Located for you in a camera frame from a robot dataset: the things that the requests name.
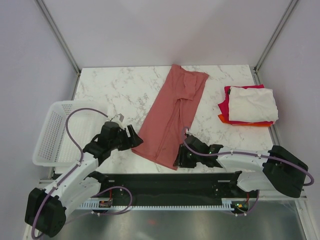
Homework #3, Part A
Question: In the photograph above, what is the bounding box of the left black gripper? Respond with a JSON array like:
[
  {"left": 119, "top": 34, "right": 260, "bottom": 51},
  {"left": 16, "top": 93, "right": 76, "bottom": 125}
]
[{"left": 109, "top": 124, "right": 143, "bottom": 151}]

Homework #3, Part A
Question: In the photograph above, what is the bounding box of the pink t shirt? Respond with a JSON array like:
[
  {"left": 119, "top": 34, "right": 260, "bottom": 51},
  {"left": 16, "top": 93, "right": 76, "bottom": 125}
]
[{"left": 132, "top": 64, "right": 209, "bottom": 170}]

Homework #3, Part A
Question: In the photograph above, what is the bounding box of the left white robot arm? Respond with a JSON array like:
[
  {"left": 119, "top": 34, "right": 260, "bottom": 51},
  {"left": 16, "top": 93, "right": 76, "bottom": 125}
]
[{"left": 24, "top": 121, "right": 144, "bottom": 238}]

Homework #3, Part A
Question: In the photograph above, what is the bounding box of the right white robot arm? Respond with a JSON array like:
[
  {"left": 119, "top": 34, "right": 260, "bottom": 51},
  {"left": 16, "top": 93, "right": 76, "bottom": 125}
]
[{"left": 173, "top": 134, "right": 309, "bottom": 198}]

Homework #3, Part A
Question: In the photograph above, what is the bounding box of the orange folded t shirt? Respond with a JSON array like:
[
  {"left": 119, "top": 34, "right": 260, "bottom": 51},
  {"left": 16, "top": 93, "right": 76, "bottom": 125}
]
[{"left": 218, "top": 114, "right": 272, "bottom": 127}]

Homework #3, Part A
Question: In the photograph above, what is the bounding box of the red folded t shirt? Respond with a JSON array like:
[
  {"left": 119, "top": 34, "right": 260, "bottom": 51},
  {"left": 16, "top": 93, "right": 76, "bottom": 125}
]
[{"left": 218, "top": 86, "right": 275, "bottom": 125}]

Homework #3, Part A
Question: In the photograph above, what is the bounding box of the white plastic basket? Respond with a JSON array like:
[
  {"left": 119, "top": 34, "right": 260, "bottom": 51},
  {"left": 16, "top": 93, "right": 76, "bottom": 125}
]
[{"left": 32, "top": 100, "right": 108, "bottom": 167}]

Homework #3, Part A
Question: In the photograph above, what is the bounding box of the white folded t shirt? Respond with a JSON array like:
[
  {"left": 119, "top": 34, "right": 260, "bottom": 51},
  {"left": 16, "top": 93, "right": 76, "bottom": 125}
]
[{"left": 228, "top": 86, "right": 279, "bottom": 123}]

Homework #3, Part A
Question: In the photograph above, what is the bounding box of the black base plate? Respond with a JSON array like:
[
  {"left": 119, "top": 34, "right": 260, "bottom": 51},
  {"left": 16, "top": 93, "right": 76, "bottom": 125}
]
[{"left": 98, "top": 173, "right": 258, "bottom": 204}]

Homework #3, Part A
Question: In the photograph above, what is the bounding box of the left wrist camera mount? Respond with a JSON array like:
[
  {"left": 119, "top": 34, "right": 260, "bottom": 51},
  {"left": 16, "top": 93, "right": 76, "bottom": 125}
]
[{"left": 109, "top": 113, "right": 124, "bottom": 129}]

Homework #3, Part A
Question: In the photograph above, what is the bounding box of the white cable duct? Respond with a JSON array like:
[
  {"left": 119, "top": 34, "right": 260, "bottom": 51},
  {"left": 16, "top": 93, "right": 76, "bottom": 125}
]
[{"left": 77, "top": 198, "right": 249, "bottom": 211}]

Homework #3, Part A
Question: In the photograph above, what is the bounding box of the left aluminium frame post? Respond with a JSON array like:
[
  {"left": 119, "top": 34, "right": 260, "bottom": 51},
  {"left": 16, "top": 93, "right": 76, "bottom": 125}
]
[{"left": 34, "top": 0, "right": 81, "bottom": 76}]

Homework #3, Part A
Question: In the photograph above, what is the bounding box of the aluminium frame post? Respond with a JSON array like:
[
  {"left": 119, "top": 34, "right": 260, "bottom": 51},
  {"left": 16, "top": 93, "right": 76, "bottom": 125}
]
[
  {"left": 252, "top": 0, "right": 300, "bottom": 75},
  {"left": 34, "top": 0, "right": 81, "bottom": 76}
]

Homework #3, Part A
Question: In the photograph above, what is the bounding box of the right aluminium frame post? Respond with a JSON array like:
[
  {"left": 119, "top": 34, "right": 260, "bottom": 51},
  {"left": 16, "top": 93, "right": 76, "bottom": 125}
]
[{"left": 252, "top": 0, "right": 300, "bottom": 75}]

